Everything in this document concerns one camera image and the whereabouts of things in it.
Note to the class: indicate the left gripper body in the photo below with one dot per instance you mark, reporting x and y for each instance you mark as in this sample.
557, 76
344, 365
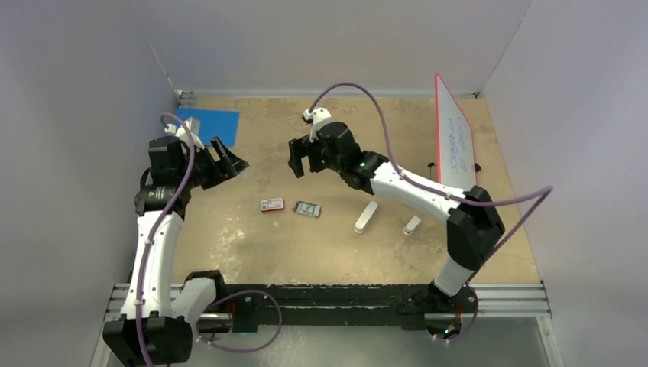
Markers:
207, 171

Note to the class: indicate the whiteboard metal stand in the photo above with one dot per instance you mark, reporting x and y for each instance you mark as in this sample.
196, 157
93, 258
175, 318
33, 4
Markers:
432, 165

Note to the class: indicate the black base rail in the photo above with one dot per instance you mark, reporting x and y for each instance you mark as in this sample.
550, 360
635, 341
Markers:
411, 307

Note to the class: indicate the staple box tray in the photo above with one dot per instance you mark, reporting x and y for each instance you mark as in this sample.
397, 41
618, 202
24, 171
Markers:
307, 209

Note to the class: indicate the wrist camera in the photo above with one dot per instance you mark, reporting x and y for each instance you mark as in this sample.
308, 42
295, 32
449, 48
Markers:
188, 134
317, 118

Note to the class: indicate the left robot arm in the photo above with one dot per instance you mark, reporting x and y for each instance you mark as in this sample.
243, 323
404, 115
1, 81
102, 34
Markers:
154, 327

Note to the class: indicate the small white staple remover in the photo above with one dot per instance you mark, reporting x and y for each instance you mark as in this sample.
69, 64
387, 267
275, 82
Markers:
412, 225

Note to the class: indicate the red white staple box sleeve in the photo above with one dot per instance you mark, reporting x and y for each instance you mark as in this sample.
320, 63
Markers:
272, 205

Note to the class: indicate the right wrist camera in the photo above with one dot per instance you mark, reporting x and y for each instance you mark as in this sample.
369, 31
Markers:
317, 118

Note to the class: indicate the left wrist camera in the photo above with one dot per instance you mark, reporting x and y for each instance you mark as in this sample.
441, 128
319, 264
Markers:
188, 134

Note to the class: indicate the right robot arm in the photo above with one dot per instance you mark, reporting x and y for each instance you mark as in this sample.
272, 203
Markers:
473, 226

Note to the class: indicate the blue plastic board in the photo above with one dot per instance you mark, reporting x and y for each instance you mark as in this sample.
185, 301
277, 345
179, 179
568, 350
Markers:
220, 123

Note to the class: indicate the white stapler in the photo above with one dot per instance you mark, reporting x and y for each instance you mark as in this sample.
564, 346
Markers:
365, 217

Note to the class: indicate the red framed whiteboard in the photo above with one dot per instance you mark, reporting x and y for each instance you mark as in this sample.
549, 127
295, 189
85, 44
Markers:
455, 147

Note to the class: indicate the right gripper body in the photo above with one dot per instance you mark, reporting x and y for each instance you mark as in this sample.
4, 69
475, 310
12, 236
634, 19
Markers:
319, 158

